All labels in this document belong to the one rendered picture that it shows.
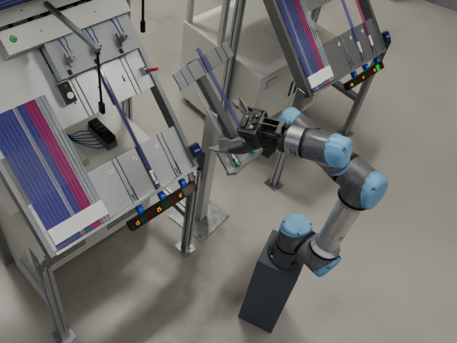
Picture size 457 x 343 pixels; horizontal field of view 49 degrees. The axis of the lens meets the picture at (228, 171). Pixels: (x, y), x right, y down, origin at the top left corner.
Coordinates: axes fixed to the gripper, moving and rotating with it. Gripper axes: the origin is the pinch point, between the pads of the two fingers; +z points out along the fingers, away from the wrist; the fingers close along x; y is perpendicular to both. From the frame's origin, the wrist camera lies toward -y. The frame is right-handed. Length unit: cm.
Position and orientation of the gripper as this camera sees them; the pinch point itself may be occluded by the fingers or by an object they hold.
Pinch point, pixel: (220, 125)
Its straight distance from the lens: 134.2
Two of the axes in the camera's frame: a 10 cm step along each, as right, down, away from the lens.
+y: -2.9, -4.4, -8.5
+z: -8.7, -2.6, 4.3
